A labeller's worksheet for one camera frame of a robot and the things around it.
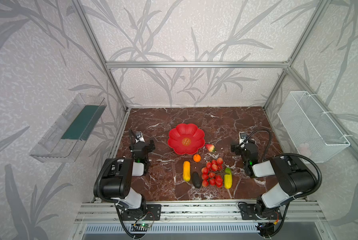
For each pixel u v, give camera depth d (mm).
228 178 806
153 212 726
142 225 706
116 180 462
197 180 807
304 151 728
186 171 850
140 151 704
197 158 906
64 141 633
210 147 937
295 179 450
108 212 754
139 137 801
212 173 832
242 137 806
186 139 1023
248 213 733
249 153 714
